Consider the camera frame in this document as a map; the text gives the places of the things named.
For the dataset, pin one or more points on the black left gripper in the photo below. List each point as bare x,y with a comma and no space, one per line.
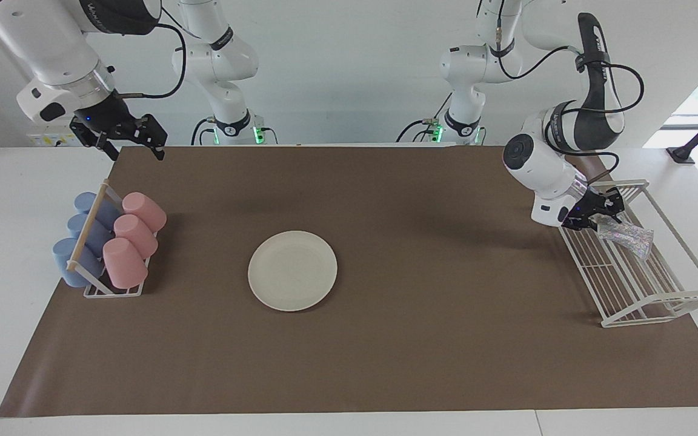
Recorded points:
585,212

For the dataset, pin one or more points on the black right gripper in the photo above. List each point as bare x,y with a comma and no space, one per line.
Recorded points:
106,120

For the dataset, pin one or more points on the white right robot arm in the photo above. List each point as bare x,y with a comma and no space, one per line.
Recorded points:
52,48

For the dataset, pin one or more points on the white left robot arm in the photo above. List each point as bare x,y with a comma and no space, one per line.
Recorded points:
543,166

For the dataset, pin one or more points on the round cream plate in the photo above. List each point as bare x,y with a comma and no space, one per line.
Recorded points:
292,270

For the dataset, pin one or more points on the pink plastic cup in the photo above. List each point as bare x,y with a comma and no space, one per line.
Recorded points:
123,263
137,235
145,210

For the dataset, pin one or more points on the blue plastic cup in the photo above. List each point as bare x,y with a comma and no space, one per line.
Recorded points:
65,260
77,225
84,203

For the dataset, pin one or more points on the brown table mat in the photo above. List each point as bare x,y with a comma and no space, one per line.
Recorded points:
415,363

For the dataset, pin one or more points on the white wall socket box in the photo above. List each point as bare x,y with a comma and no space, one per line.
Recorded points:
46,140

